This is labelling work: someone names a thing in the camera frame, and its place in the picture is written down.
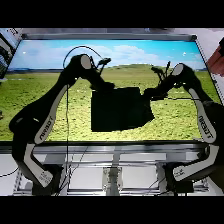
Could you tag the black garment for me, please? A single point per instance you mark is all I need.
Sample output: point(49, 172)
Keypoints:
point(116, 110)

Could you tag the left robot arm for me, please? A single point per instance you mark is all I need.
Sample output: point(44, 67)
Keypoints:
point(40, 113)

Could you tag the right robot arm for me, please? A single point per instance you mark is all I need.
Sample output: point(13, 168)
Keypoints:
point(204, 123)

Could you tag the silver frame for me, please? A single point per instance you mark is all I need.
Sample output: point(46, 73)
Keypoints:
point(113, 156)

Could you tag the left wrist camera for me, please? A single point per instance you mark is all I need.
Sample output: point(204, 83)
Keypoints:
point(105, 61)

